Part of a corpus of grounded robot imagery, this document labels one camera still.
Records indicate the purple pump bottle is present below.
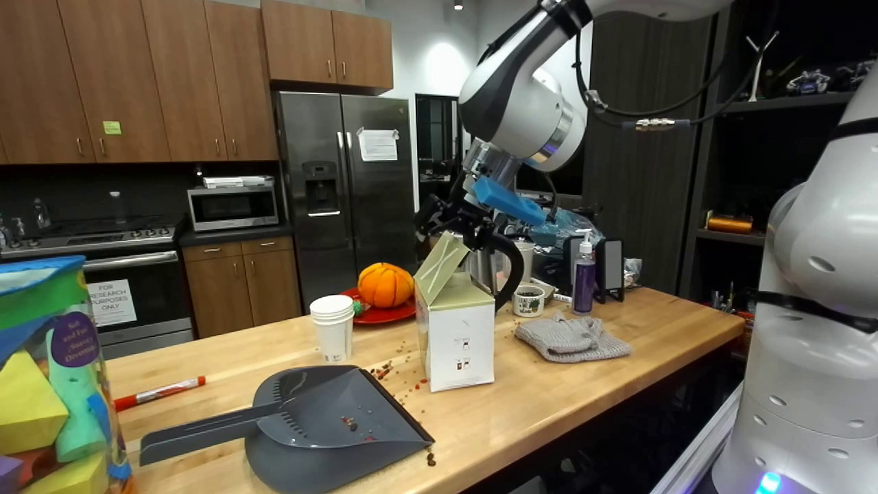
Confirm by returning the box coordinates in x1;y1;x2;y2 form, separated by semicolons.
571;230;600;315

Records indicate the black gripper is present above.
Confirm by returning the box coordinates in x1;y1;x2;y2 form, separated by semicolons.
419;193;505;263

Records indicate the white paper sheet on refrigerator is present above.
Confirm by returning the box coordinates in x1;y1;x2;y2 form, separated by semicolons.
353;127;404;164

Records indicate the grey knitted cloth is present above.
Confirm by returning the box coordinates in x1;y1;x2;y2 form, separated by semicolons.
512;312;634;364

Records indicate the small brown wall cabinet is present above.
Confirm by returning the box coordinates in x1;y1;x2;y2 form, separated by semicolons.
261;0;396;93

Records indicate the grey plastic dustpan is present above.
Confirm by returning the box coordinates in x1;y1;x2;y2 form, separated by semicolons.
136;364;437;494

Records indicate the white tray on microwave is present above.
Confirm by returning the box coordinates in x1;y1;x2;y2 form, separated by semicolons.
199;172;276;193

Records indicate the wide brown wall cabinet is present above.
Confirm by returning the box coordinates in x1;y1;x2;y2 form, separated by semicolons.
0;0;280;168

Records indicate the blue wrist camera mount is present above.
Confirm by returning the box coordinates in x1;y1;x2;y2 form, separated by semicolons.
470;172;553;230

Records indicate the blue figure on shelf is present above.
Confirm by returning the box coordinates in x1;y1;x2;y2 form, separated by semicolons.
785;67;833;97

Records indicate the orange pumpkin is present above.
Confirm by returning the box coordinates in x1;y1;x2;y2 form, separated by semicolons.
353;260;418;311

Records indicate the white paper sheet on stove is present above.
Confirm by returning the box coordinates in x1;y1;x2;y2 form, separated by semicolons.
84;278;140;329

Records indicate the red plate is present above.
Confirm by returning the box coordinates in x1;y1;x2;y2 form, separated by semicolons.
341;285;419;329

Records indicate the black kitchen stove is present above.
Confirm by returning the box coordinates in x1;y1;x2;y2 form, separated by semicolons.
0;222;197;363

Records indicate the white branched stand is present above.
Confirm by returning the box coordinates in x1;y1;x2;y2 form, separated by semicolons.
743;28;781;105

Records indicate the black shelf unit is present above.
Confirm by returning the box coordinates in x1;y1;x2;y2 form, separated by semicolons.
681;0;878;312

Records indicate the brown base cabinet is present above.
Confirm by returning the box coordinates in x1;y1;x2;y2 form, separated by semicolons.
179;234;305;341

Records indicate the black steel refrigerator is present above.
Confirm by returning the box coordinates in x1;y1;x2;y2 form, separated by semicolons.
271;87;419;311

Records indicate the green and white cardboard box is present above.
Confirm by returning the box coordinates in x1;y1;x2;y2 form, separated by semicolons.
411;229;498;396

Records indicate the steel microwave oven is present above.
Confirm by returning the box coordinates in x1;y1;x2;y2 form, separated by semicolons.
183;185;282;234

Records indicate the white paper cup stack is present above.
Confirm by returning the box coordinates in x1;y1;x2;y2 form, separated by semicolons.
308;294;356;364

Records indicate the jar of coloured foam blocks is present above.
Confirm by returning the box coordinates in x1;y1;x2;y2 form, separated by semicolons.
0;253;135;494

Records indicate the steel kettle with black handle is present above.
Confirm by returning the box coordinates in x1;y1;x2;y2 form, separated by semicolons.
460;229;529;315

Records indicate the red marker pen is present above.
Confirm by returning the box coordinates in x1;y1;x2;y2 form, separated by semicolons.
112;373;209;415

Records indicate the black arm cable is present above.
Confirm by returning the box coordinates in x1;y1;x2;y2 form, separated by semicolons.
571;24;763;134

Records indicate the black upright device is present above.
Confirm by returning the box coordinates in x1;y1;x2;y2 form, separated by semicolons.
597;240;627;301

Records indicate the teal crumpled bag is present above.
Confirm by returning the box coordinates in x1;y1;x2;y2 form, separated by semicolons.
542;207;597;248

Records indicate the orange flat item on shelf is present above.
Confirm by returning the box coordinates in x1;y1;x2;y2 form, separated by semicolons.
706;211;756;234

